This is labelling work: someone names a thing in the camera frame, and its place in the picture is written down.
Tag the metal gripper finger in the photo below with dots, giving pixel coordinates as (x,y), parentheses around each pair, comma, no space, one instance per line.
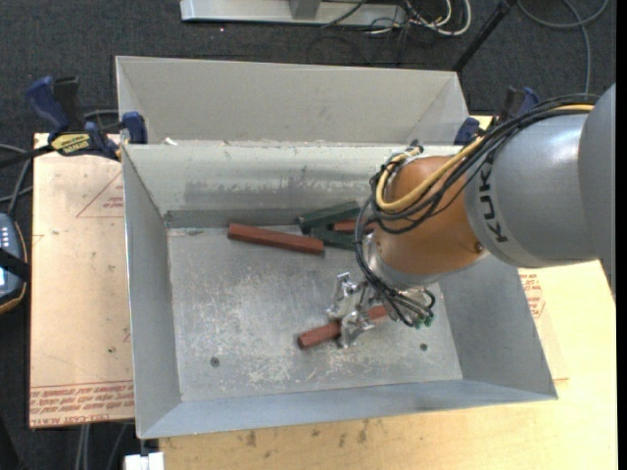
(344,293)
(353,328)

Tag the red-brown block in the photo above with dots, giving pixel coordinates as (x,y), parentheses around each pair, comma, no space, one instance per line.
(349,224)
(274,238)
(318,337)

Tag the dark green flat block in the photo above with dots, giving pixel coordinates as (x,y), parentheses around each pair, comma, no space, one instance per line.
(328,215)
(335,238)

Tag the grey metal bin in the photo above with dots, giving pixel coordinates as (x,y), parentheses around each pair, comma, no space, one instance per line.
(255,311)

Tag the brown cardboard board red print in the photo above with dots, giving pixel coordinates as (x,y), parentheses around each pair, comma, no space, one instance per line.
(78,287)

